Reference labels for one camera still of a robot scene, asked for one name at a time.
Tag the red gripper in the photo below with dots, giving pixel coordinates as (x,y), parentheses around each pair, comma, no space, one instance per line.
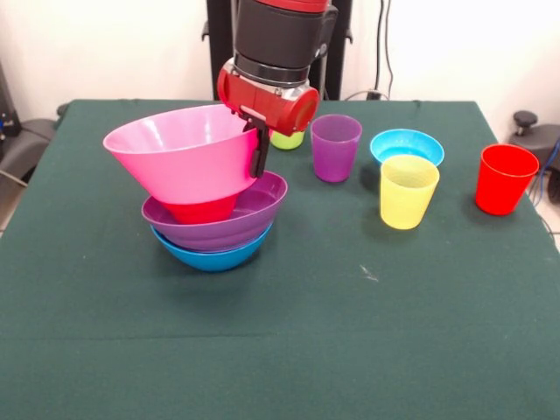
(271,105)

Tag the large pink bowl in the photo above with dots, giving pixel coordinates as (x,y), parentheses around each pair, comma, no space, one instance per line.
(192,170)

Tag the purple cup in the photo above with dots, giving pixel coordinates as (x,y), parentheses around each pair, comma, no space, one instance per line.
(334,159)

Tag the small crimson bowl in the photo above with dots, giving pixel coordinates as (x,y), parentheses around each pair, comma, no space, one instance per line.
(201,212)

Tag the large purple bowl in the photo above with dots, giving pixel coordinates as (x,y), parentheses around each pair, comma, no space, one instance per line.
(219,236)

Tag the large blue bowl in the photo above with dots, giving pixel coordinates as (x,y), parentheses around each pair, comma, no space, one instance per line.
(210,260)

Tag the green cup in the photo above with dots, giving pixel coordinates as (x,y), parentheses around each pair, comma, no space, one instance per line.
(286,142)

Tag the black power plug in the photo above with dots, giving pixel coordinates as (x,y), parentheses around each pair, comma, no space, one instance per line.
(373,94)

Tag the small light blue bowl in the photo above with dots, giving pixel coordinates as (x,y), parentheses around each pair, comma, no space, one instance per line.
(407,146)

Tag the yellow cup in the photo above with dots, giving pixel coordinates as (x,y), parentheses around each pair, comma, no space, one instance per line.
(407,203)

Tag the dark green table cloth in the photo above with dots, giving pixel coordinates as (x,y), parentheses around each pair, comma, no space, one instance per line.
(280,328)

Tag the red cup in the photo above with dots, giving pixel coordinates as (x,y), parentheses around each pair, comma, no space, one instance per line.
(503,188)

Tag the black equipment box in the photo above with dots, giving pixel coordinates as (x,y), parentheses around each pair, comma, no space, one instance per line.
(6,114)

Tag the black knob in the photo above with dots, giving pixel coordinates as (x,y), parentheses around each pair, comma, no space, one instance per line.
(525,118)

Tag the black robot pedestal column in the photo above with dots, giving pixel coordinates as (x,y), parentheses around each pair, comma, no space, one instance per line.
(221,44)

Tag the black pedestal leg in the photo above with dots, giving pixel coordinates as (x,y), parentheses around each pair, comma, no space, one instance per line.
(26,140)
(547,135)

